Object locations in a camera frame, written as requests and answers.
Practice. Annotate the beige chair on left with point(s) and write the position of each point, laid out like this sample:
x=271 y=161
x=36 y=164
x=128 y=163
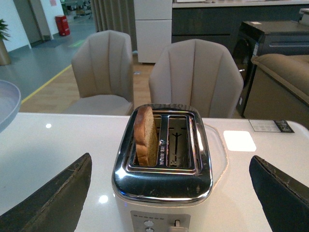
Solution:
x=103 y=70

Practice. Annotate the slice of brown bread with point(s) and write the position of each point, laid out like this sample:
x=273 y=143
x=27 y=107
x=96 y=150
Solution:
x=145 y=137

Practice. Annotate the beige chair on right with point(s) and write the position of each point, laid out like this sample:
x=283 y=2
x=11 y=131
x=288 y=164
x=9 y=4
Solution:
x=197 y=73

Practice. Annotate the red bin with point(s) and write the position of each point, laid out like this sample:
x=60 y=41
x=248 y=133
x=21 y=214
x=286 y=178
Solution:
x=62 y=25

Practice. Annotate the beige chair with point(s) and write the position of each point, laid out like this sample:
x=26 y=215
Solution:
x=103 y=70
x=197 y=73

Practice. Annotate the beige sofa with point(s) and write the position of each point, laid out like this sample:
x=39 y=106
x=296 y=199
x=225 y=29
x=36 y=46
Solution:
x=280 y=88

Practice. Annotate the grey curtain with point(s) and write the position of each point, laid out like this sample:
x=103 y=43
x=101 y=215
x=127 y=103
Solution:
x=115 y=15

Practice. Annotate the chrome two-slot toaster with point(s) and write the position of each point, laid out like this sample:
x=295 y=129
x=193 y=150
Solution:
x=170 y=195

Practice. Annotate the dark grey kitchen counter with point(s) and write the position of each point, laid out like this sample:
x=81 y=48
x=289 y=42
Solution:
x=219 y=20

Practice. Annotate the white cabinet column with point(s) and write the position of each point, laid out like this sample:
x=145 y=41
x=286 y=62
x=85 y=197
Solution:
x=153 y=22

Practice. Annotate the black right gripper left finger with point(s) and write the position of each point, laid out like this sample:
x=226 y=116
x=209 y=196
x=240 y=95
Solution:
x=56 y=206

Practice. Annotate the table label sticker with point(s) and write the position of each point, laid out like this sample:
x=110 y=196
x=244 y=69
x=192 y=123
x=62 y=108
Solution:
x=271 y=126

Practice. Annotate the green potted plant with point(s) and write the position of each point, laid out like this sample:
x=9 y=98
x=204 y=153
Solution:
x=4 y=30

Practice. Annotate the grey round plate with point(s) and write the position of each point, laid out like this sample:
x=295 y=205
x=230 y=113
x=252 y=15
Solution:
x=10 y=101

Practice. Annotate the black washing machine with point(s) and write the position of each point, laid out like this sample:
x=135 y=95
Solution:
x=265 y=37

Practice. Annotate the gold plant pot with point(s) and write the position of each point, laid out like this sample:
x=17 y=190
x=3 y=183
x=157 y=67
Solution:
x=4 y=56

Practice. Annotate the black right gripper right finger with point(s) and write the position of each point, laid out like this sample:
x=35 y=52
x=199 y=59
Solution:
x=285 y=201

